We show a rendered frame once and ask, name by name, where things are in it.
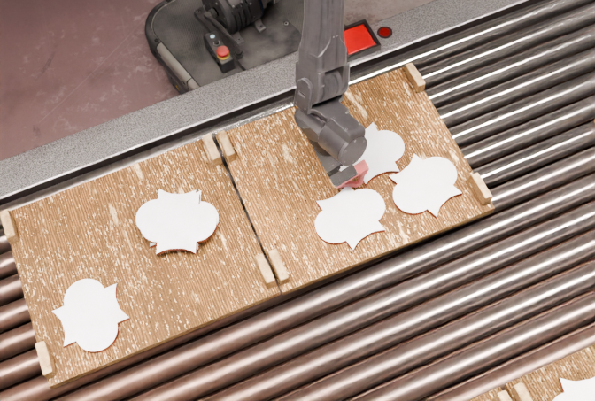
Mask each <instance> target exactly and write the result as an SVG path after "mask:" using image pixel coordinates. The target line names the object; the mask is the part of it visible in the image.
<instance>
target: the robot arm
mask: <svg viewBox="0 0 595 401"><path fill-rule="evenodd" d="M344 7H345V0H304V23H303V32H302V37H301V42H300V44H299V47H298V62H296V69H295V86H296V91H295V97H294V103H293V104H294V105H295V106H297V109H296V110H295V114H294V119H295V122H296V123H297V125H298V126H299V128H300V129H301V130H302V132H303V133H304V134H305V136H306V137H307V138H308V140H309V141H310V143H311V145H312V146H313V149H314V150H315V152H316V155H317V157H318V159H319V161H320V162H321V164H322V166H323V168H324V170H325V172H326V174H327V175H328V177H329V178H330V180H331V181H332V183H333V184H334V186H335V187H336V188H337V189H339V188H343V187H354V188H357V187H358V186H360V185H361V184H363V181H364V177H365V175H366V173H367V171H368V170H369V167H368V165H367V162H366V161H365V159H363V160H362V161H360V162H359V163H358V164H356V165H353V164H354V163H356V162H357V161H358V160H359V159H360V158H361V157H362V155H363V154H364V152H365V150H366V148H367V139H366V138H365V133H366V130H365V128H364V127H363V125H361V124H360V123H359V122H358V121H357V120H356V119H355V118H353V117H352V116H351V114H350V113H349V111H350V109H348V108H347V107H346V106H344V105H343V104H341V103H340V102H342V101H343V100H344V94H345V92H346V91H347V89H348V88H349V80H350V63H348V62H346V53H347V47H346V46H345V39H344ZM340 166H348V167H346V168H345V169H344V170H342V171H341V172H339V169H340V168H341V167H340ZM357 176H358V180H357V181H351V180H352V179H354V178H355V177H357Z"/></svg>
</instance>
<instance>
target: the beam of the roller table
mask: <svg viewBox="0 0 595 401"><path fill-rule="evenodd" d="M541 1H543V0H435V1H432V2H430V3H427V4H423V5H421V6H418V7H415V8H413V9H411V10H408V11H405V12H401V13H399V14H397V15H394V16H391V17H389V18H387V19H382V20H380V21H377V22H375V23H373V24H370V25H369V26H370V27H371V29H372V30H373V32H374V34H375V36H376V37H377V39H378V41H379V42H380V44H381V45H382V46H381V50H378V51H377V52H374V53H371V54H369V55H366V56H364V57H362V58H357V59H355V60H353V61H350V62H348V63H350V73H353V72H356V71H358V70H360V69H363V68H365V67H368V66H371V65H374V64H377V63H379V62H382V61H384V60H386V59H389V58H393V57H396V56H397V55H400V54H403V53H405V52H408V51H410V50H414V49H417V48H419V47H421V46H423V45H426V44H429V43H431V42H435V41H437V40H440V39H443V38H445V37H447V36H450V35H454V34H457V33H458V32H461V31H463V30H466V29H469V28H471V27H475V26H477V25H480V24H483V23H484V22H487V21H490V20H492V19H495V18H498V17H501V16H503V15H506V14H508V13H510V12H515V11H517V10H520V9H522V8H524V7H527V6H529V5H532V4H535V3H538V2H541ZM380 27H389V28H391V30H392V36H391V37H389V38H386V39H384V38H381V37H379V36H378V34H377V30H378V29H379V28H380ZM296 62H298V51H296V52H293V53H291V54H289V55H286V56H283V57H281V58H277V59H275V60H272V61H269V62H267V63H265V64H262V65H259V66H255V67H253V68H251V69H248V70H245V71H242V72H240V73H236V74H234V75H231V76H229V77H226V78H224V79H221V80H218V81H215V82H212V83H210V84H207V85H204V86H202V87H200V88H197V89H193V90H191V91H188V92H185V93H183V94H180V95H178V96H174V97H171V98H169V99H167V100H164V101H161V102H159V103H156V104H153V105H150V106H147V107H144V108H142V109H140V110H137V111H135V112H131V113H129V114H126V115H123V116H120V117H118V118H116V119H113V120H109V121H106V122H104V123H102V124H99V125H96V126H94V127H90V128H88V129H85V130H82V131H80V132H78V133H75V134H72V135H69V136H66V137H63V138H61V139H58V140H56V141H54V142H51V143H47V144H44V145H42V146H39V147H37V148H34V149H32V150H28V151H25V152H22V153H20V154H18V155H15V156H13V157H10V158H7V159H4V160H1V161H0V205H3V204H7V203H10V202H11V201H14V200H16V199H19V198H22V197H25V196H28V195H30V194H33V193H35V192H37V191H40V190H43V189H47V188H48V187H51V186H54V185H56V184H59V183H61V182H63V181H68V180H70V179H72V178H75V177H77V176H80V175H82V174H86V173H88V172H91V171H94V170H96V169H98V168H101V167H103V166H108V165H110V164H112V163H115V162H117V161H120V160H122V159H124V158H128V157H131V156H134V155H135V154H138V153H141V152H143V151H146V150H149V149H152V148H154V147H157V146H159V145H161V144H164V143H168V142H171V141H173V140H175V139H178V138H181V137H183V136H185V135H189V134H192V133H194V132H197V131H199V130H201V129H204V128H207V127H210V126H213V125H215V124H218V123H220V122H222V121H225V120H229V119H232V118H234V117H236V116H239V115H241V114H244V113H247V112H250V111H252V110H255V109H258V108H259V107H262V106H265V105H267V104H271V103H273V102H276V101H279V100H281V99H284V98H286V97H288V96H292V95H295V91H296V86H295V69H296Z"/></svg>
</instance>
